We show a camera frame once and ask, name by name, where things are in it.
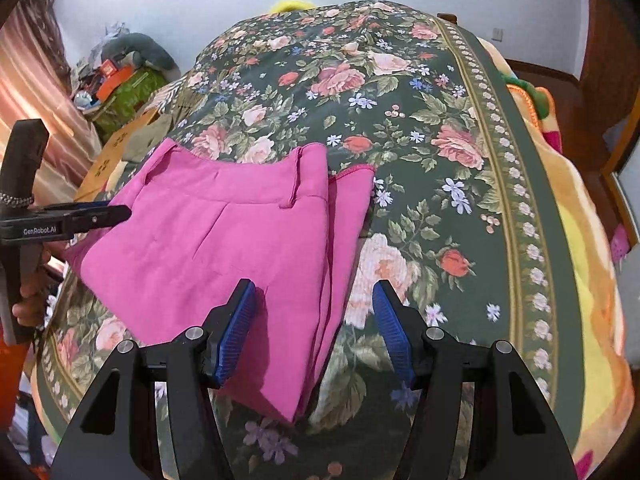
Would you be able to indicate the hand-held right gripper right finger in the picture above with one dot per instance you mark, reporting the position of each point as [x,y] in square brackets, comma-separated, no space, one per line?
[395,340]

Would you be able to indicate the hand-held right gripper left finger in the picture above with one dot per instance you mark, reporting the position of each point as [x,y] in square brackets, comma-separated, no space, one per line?
[235,330]

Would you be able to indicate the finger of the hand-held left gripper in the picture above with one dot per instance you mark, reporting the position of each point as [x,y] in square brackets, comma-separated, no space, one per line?
[105,217]

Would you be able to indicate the pink pants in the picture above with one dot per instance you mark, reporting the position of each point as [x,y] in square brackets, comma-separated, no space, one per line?
[200,240]

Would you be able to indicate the olive green pants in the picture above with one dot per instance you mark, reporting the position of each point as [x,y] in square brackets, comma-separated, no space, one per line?
[147,142]

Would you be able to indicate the person's left hand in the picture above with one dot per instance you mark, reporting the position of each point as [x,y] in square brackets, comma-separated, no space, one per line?
[32,305]

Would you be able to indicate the wooden lap desk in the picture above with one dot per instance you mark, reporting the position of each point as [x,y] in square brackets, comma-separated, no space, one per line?
[107,160]

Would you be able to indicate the green patterned laundry basket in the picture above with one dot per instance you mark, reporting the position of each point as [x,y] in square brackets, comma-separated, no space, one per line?
[135,95]

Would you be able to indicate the orange box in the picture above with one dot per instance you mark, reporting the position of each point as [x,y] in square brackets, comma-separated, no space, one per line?
[112,80]

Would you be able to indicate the pink brown curtain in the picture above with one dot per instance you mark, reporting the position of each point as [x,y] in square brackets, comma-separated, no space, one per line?
[30,75]

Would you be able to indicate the person's orange clothing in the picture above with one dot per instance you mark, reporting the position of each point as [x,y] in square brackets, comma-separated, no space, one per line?
[12,385]

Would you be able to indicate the grey plush pillow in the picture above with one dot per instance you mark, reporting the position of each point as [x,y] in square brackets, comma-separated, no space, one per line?
[150,52]

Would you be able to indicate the orange yellow fleece blanket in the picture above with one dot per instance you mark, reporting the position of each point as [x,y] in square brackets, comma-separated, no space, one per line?
[590,270]

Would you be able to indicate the floral blanket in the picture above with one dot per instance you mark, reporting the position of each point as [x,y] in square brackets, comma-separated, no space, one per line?
[425,135]

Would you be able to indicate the yellow foam arch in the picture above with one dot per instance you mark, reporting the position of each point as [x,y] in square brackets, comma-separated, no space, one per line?
[292,5]

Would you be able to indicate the wooden door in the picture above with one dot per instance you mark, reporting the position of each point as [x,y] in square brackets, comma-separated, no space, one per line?
[610,60]

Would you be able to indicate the wall socket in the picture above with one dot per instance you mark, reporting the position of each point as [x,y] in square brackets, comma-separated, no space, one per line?
[498,34]

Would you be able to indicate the wooden bed post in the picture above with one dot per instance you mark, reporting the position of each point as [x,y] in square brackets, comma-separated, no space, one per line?
[447,18]

